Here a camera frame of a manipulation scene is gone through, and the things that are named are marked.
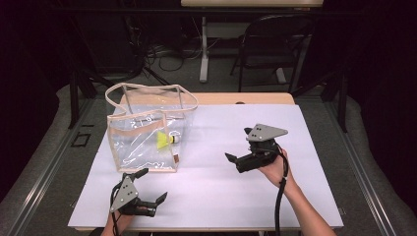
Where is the yellow shuttlecock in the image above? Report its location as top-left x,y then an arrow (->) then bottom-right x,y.
155,130 -> 181,150

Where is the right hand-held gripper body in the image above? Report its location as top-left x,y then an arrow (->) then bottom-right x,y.
235,123 -> 289,174

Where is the wooden table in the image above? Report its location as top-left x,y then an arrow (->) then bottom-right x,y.
67,91 -> 344,233

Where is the white table mat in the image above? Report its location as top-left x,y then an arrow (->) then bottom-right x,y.
67,103 -> 344,230

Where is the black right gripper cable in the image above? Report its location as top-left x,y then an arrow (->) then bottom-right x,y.
273,143 -> 290,236

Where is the black floor socket frame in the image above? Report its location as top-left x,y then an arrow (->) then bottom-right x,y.
71,131 -> 92,148

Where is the aluminium floor rail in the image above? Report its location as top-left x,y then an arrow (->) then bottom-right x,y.
6,97 -> 96,236
323,97 -> 399,236

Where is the transparent bag with beige trim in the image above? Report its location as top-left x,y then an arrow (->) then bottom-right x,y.
104,82 -> 200,174

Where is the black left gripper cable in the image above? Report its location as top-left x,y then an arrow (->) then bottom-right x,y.
109,182 -> 124,236

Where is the black metal stand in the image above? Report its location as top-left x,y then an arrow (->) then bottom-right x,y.
66,67 -> 114,130
290,69 -> 349,134

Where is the person's left hand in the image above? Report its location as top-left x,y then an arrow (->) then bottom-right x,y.
100,212 -> 136,236

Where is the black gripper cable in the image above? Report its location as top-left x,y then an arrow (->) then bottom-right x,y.
109,182 -> 124,236
273,143 -> 290,236

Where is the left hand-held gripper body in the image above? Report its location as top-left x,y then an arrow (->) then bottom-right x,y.
109,173 -> 157,218

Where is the white-legged desk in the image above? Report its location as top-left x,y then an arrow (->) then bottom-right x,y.
180,0 -> 325,85

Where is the tangle of floor cables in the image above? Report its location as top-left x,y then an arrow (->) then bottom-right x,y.
124,15 -> 227,83

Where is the person's right hand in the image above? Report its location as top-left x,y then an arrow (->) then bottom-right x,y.
257,148 -> 298,196

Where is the black folding chair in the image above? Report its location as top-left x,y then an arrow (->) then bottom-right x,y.
229,13 -> 317,94

